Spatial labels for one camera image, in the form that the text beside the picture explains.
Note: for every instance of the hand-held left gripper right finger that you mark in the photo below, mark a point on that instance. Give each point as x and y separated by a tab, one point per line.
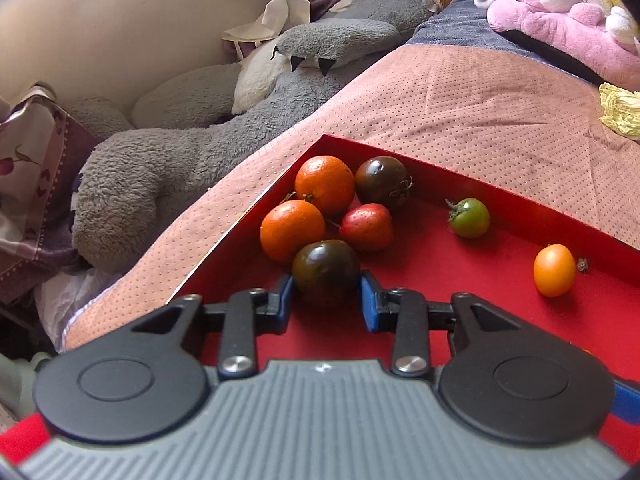
367	305

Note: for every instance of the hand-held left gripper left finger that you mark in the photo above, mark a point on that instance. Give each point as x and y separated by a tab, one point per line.
286	295

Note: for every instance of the dark brown tomato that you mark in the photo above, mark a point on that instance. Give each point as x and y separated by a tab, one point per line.
325	270
382	177

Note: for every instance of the small red fruit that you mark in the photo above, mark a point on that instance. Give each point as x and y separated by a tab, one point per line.
367	227

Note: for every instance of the red cardboard box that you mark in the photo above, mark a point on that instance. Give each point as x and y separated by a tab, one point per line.
475	280

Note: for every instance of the green tomato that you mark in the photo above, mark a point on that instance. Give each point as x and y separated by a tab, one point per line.
470	217

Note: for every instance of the small oval orange fruit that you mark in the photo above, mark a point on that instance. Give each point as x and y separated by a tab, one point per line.
554	270

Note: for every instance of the orange mandarin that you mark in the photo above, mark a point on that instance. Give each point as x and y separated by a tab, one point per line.
325	182
290	230

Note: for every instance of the grey plush toy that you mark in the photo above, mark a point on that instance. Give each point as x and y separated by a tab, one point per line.
175	160

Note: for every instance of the clear plastic bag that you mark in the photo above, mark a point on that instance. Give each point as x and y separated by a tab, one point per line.
75	305

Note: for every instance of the dried tomato calyx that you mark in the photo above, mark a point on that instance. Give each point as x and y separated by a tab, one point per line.
582	265

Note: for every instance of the pink dotted bedspread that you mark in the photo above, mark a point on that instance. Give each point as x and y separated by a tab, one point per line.
450	100

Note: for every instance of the cream tote bag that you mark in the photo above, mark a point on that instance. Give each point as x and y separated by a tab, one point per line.
280	15

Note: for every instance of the floral patterned cloth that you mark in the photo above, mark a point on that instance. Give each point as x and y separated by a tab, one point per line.
30	160

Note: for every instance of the grey-blue blanket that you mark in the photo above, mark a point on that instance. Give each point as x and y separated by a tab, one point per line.
460	20

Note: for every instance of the napa cabbage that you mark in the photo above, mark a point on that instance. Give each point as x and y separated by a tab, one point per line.
622	110

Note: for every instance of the pink plush toy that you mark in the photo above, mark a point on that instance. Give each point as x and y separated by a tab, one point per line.
550	25

